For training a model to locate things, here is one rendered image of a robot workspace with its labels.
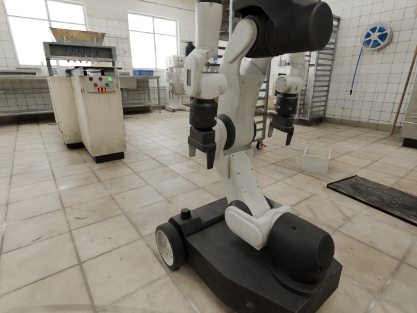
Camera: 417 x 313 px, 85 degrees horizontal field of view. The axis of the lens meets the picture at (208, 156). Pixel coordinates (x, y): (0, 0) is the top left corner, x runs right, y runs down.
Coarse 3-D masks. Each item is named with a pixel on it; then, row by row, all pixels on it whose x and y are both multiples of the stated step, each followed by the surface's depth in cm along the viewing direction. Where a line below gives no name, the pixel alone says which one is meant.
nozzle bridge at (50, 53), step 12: (48, 48) 238; (60, 48) 251; (72, 48) 257; (84, 48) 263; (96, 48) 270; (108, 48) 276; (48, 60) 249; (60, 60) 272; (72, 60) 272; (84, 60) 272; (96, 60) 272; (108, 60) 276; (48, 72) 252
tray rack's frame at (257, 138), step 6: (270, 66) 253; (270, 72) 255; (264, 102) 266; (264, 108) 267; (264, 114) 269; (264, 120) 271; (264, 126) 273; (264, 132) 276; (258, 138) 270; (264, 138) 279
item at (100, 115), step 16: (80, 80) 203; (80, 96) 217; (96, 96) 214; (112, 96) 222; (80, 112) 239; (96, 112) 217; (112, 112) 226; (80, 128) 266; (96, 128) 221; (112, 128) 229; (96, 144) 225; (112, 144) 234; (96, 160) 231; (112, 160) 241
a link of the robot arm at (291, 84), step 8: (280, 80) 92; (288, 80) 90; (296, 80) 92; (280, 88) 93; (288, 88) 92; (296, 88) 94; (280, 96) 96; (288, 96) 95; (296, 96) 96; (288, 104) 95
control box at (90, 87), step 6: (96, 78) 207; (102, 78) 210; (90, 84) 206; (102, 84) 212; (114, 84) 217; (90, 90) 207; (96, 90) 210; (102, 90) 213; (108, 90) 215; (114, 90) 219
